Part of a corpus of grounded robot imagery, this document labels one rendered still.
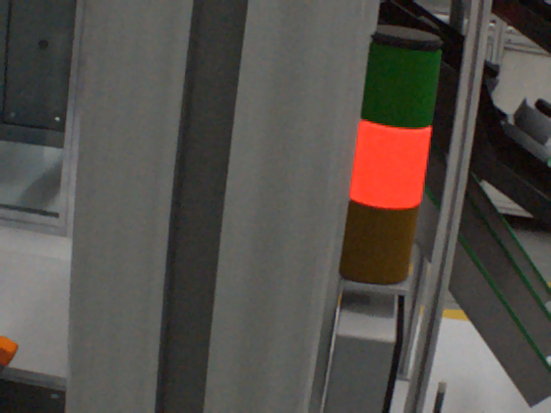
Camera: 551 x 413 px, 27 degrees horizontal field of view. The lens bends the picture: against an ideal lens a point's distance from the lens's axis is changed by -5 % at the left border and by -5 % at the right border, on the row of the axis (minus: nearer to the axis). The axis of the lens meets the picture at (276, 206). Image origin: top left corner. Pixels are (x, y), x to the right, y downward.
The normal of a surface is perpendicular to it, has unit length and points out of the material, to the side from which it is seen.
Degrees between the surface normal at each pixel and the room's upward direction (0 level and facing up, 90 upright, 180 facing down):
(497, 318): 90
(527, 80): 90
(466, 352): 0
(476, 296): 90
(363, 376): 90
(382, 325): 0
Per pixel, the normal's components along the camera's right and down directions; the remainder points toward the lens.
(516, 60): -0.12, 0.29
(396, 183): 0.18, 0.32
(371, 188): -0.39, 0.24
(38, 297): 0.11, -0.95
